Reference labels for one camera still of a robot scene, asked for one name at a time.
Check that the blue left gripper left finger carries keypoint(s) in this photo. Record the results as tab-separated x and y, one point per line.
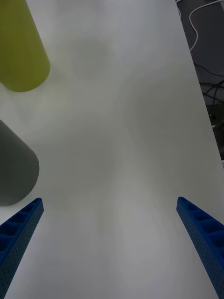
22	236

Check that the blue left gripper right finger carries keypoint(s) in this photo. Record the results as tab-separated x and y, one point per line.
205	236

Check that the grey plastic waste bin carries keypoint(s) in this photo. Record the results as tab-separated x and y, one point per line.
16	168

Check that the yellow-green plastic waste bin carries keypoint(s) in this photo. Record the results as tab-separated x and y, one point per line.
21	51

